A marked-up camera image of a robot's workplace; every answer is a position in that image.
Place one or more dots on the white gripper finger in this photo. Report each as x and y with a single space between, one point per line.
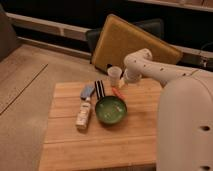
121 83

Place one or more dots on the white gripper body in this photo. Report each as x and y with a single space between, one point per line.
131 77

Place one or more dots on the orange pepper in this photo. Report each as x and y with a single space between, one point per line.
117 93

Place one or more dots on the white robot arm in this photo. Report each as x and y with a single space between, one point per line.
185 112

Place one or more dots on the translucent plastic cup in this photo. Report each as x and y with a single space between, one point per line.
114 74

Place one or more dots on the green bowl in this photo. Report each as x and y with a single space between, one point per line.
110 110

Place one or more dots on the blue cloth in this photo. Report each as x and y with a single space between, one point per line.
87 91

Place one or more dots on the white plastic bottle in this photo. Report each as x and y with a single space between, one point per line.
84 114

